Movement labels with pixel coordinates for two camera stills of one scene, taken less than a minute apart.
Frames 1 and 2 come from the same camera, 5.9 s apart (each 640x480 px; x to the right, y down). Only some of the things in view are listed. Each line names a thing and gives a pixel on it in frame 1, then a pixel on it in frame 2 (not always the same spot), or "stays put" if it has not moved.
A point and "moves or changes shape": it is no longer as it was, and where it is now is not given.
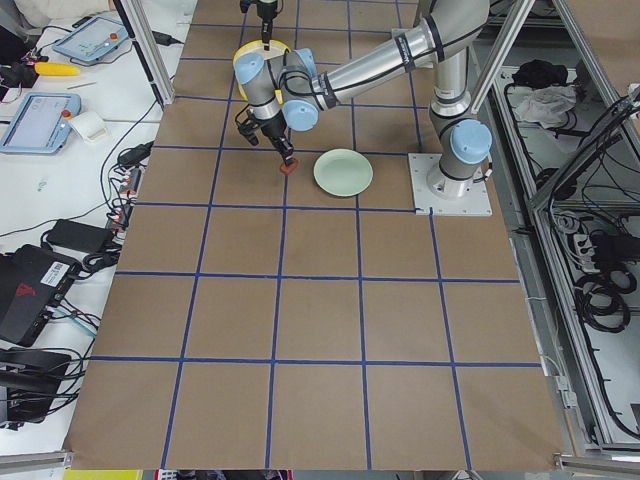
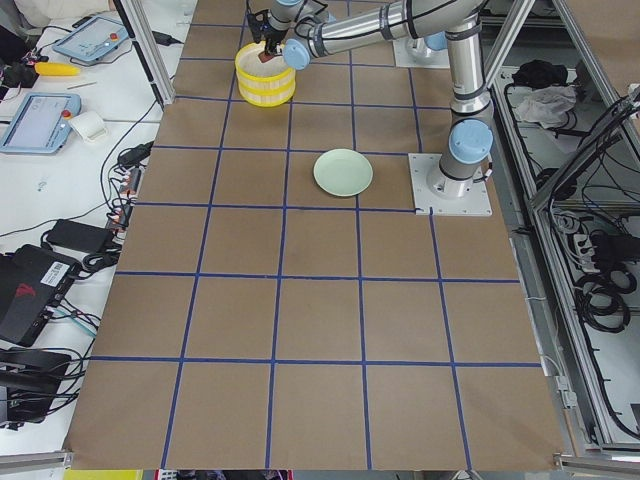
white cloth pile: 548,105 stays put
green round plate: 343,172 stays put
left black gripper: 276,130 to 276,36
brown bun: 289,169 moves or changes shape
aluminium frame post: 139,24 stays put
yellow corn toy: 56,69 stays put
